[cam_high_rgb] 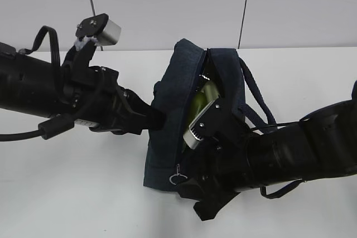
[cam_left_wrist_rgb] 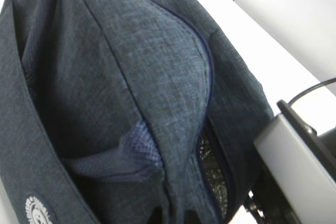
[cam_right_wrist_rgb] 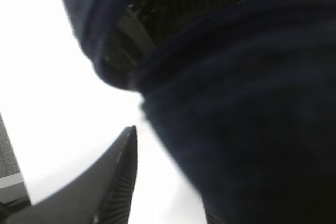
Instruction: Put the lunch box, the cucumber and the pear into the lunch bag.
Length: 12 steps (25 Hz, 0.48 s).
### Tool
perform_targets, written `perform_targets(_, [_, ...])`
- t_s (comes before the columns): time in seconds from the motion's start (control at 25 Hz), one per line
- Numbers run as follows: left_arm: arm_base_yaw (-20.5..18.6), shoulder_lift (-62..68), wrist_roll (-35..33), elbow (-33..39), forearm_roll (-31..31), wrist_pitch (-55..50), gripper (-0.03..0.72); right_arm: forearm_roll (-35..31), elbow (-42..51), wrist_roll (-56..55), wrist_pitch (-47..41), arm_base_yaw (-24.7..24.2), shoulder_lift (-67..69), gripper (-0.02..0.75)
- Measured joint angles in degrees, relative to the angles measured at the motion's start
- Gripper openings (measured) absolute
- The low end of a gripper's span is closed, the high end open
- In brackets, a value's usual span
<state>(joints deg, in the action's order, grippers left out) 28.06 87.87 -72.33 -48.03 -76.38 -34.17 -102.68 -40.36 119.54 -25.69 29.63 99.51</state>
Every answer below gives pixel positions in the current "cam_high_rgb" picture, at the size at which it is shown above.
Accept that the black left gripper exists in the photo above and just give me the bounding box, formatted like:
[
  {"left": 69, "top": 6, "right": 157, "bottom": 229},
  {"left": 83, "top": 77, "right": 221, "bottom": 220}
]
[{"left": 69, "top": 66, "right": 166, "bottom": 135}]

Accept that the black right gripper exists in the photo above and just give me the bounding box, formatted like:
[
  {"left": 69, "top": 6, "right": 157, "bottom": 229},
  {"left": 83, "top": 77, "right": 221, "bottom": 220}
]
[{"left": 177, "top": 138, "right": 251, "bottom": 221}]

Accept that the green cucumber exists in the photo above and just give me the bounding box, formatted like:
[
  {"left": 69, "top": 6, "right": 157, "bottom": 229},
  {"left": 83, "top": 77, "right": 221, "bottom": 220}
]
[{"left": 182, "top": 80, "right": 220, "bottom": 152}]

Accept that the navy blue lunch bag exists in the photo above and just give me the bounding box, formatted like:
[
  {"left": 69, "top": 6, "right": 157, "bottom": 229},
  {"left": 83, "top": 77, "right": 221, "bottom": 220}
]
[{"left": 143, "top": 38, "right": 276, "bottom": 192}]

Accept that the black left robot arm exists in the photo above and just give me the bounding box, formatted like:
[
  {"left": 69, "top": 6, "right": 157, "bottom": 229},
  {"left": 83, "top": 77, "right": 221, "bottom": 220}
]
[{"left": 1, "top": 44, "right": 166, "bottom": 141}]

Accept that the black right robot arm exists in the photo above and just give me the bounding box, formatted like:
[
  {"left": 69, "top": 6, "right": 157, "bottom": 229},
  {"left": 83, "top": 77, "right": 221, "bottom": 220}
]
[{"left": 177, "top": 91, "right": 356, "bottom": 221}]

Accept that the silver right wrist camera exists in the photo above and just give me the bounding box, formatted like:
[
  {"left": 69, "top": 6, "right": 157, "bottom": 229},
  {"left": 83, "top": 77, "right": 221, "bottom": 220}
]
[{"left": 182, "top": 97, "right": 246, "bottom": 149}]

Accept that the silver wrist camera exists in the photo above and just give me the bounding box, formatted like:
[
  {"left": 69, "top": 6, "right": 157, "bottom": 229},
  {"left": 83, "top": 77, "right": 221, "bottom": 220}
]
[
  {"left": 182, "top": 97, "right": 246, "bottom": 149},
  {"left": 75, "top": 13, "right": 122, "bottom": 46}
]

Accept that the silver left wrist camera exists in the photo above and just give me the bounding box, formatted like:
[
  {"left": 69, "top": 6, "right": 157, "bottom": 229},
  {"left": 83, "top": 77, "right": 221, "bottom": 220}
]
[{"left": 75, "top": 13, "right": 122, "bottom": 46}]

